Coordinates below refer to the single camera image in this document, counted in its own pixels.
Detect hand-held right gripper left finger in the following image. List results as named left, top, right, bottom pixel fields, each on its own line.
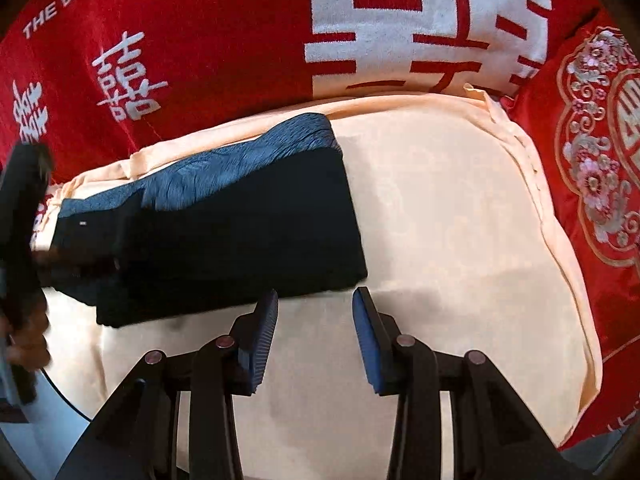
left=55, top=288, right=280, bottom=480

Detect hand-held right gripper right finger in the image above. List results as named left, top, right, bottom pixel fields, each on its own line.
left=351, top=286, right=596, bottom=480

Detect black pants with blue trim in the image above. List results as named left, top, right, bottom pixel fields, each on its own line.
left=30, top=112, right=369, bottom=329

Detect person's left hand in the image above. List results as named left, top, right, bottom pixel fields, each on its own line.
left=6, top=330, right=52, bottom=372

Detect cream cloth sheet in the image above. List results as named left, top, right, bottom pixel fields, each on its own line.
left=30, top=85, right=603, bottom=480

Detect red printed blanket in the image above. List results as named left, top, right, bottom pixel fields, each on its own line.
left=0, top=0, right=603, bottom=256

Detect red embroidered pillow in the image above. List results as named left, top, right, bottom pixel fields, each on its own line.
left=500, top=10, right=640, bottom=361

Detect black cable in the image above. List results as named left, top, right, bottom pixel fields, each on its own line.
left=39, top=366, right=97, bottom=423

